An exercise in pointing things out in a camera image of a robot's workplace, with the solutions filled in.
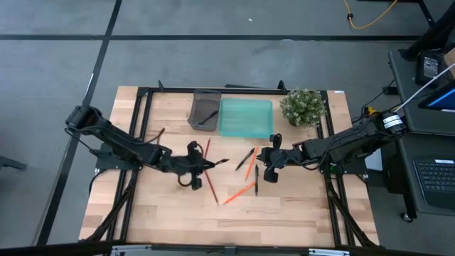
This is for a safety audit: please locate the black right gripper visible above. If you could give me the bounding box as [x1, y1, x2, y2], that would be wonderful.
[257, 144, 296, 184]

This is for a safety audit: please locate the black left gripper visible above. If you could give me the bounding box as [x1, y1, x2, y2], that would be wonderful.
[166, 140, 219, 191]

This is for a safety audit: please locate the orange pencil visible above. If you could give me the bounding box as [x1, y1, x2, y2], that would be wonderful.
[244, 146, 259, 181]
[222, 181, 256, 206]

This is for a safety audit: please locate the red pencil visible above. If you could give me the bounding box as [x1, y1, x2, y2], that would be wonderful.
[202, 137, 212, 161]
[203, 169, 220, 207]

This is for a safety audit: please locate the teal plastic bin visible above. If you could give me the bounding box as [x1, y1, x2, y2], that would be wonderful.
[218, 98, 274, 139]

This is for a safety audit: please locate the small green potted plant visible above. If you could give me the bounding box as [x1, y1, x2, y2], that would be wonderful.
[279, 88, 327, 128]

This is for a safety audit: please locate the grey plastic bin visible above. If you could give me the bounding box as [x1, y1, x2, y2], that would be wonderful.
[187, 89, 223, 132]

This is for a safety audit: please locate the white blue box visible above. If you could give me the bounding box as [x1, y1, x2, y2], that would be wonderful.
[365, 156, 384, 172]

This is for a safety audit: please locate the dark grey desk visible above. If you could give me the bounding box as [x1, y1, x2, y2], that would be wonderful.
[388, 48, 455, 137]

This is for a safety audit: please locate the black rolling cart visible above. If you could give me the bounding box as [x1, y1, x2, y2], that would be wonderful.
[382, 133, 455, 223]

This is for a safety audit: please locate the black laptop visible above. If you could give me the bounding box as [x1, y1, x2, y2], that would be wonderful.
[412, 158, 455, 210]

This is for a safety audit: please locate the monitor with blue screen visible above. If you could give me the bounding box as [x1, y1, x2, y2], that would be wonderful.
[417, 80, 455, 114]

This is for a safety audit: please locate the black power adapter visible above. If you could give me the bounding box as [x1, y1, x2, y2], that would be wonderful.
[414, 51, 445, 86]

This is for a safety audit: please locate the dark chair leg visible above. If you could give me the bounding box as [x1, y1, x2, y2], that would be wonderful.
[0, 155, 28, 172]

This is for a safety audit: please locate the brown cardboard box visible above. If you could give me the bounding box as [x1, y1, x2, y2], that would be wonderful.
[444, 46, 455, 80]

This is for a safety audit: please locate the black table leg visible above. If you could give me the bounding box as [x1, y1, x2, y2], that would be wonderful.
[416, 0, 437, 28]

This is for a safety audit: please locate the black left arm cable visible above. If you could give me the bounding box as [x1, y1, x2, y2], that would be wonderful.
[176, 173, 196, 188]

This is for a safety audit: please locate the black metal table frame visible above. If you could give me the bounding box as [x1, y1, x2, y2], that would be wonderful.
[80, 80, 380, 250]

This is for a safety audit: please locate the silver metal bracket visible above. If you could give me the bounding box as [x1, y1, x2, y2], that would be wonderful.
[308, 247, 351, 256]
[110, 244, 153, 256]

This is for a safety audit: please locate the yellow extension cable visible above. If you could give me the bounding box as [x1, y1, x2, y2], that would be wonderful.
[342, 0, 399, 31]

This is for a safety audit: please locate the black front rail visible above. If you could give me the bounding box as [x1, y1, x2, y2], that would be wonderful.
[0, 240, 455, 256]

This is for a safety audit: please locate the white cable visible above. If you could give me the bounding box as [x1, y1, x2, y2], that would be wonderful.
[395, 62, 455, 113]

